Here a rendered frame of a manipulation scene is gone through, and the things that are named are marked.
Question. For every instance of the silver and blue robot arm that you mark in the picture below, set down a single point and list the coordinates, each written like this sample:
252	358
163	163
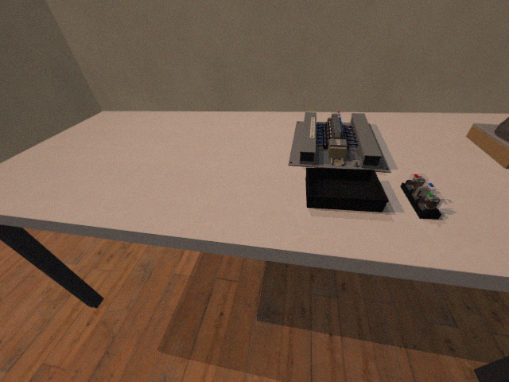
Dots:
502	130

